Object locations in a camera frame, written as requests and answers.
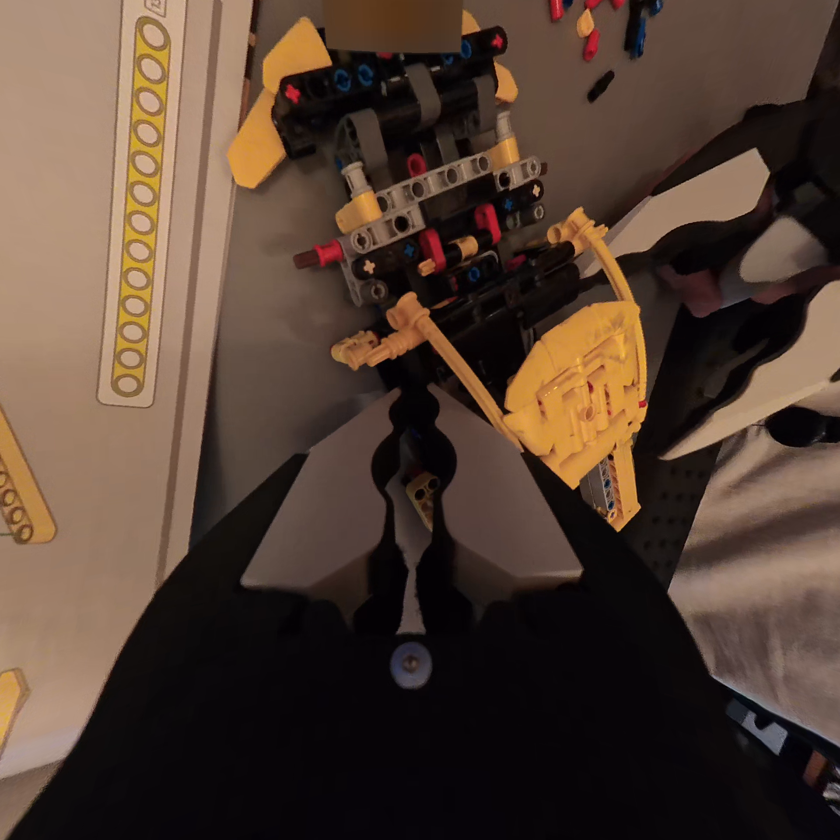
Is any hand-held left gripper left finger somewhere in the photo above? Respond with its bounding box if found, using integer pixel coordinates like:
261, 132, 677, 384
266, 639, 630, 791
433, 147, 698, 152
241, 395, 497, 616
239, 387, 404, 623

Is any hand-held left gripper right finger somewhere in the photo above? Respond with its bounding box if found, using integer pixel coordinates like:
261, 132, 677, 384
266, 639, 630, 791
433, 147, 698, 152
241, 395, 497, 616
427, 384, 585, 608

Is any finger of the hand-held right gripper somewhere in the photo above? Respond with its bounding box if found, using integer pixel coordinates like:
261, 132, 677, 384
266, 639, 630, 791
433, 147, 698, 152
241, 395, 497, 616
658, 281, 840, 462
602, 148, 772, 271

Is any yellow black brick car model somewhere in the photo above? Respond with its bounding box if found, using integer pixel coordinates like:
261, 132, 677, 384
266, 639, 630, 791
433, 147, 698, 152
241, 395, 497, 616
226, 10, 651, 534

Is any grey desk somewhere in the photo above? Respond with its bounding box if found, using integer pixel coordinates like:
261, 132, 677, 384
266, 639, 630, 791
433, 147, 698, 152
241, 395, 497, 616
189, 0, 828, 592

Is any person's right hand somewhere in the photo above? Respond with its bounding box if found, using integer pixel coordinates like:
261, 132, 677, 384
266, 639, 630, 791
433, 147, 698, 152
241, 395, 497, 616
659, 261, 729, 319

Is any pile of small brick pins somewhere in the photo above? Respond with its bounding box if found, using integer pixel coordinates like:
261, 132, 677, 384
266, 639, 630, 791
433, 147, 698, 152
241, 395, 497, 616
548, 0, 665, 63

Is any open instruction booklet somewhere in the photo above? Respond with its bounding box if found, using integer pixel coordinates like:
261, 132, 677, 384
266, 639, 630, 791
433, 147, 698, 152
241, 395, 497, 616
0, 0, 258, 782

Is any black cord toggle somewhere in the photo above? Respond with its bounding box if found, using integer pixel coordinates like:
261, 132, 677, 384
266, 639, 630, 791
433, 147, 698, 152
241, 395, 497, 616
769, 406, 840, 448

